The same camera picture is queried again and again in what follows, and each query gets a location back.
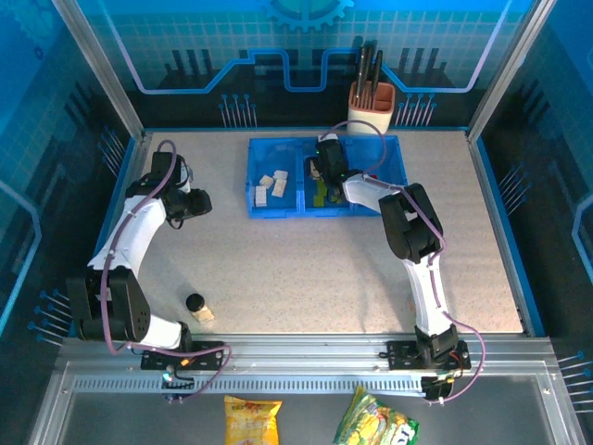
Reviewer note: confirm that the long white lego brick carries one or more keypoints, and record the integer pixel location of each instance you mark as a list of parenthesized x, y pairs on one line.
[(279, 187), (261, 196)]

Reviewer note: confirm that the yellow snack bag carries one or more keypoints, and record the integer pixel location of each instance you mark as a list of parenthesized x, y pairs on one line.
[(252, 419)]

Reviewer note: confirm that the glass jar black lid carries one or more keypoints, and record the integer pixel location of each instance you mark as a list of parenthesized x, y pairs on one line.
[(196, 302)]

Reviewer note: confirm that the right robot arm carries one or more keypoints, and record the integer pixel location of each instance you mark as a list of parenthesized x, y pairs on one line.
[(426, 287)]

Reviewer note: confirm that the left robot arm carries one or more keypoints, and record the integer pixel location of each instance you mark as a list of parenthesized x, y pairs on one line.
[(134, 232)]

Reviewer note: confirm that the green snack bag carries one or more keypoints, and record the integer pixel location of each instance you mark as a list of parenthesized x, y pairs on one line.
[(373, 422)]

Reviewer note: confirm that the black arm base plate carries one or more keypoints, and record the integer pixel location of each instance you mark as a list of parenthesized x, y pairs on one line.
[(153, 360), (398, 356)]

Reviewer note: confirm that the white orange knife holder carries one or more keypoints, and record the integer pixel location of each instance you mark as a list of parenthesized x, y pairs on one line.
[(368, 118)]

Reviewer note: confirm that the aluminium frame post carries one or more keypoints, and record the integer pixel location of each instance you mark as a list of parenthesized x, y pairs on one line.
[(507, 69), (104, 69)]

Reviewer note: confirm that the aluminium rail beam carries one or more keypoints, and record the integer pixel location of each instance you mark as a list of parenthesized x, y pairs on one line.
[(301, 352)]

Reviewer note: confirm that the small white lego brick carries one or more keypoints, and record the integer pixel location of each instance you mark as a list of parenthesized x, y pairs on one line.
[(266, 180), (281, 174)]

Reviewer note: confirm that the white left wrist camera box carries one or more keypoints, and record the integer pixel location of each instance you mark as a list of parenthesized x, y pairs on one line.
[(186, 177)]

